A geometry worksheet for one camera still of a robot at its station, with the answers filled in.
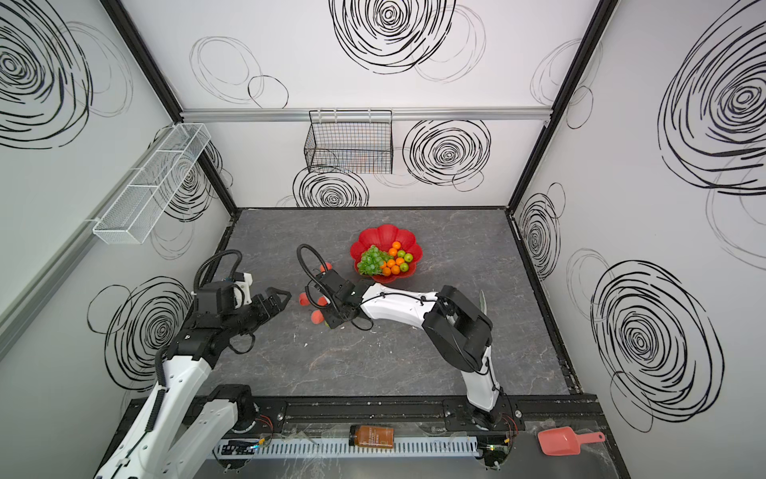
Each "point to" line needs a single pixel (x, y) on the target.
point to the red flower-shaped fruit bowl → (383, 238)
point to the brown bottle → (371, 436)
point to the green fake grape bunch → (371, 260)
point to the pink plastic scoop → (565, 441)
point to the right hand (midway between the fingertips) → (328, 314)
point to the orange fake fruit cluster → (395, 269)
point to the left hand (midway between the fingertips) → (282, 300)
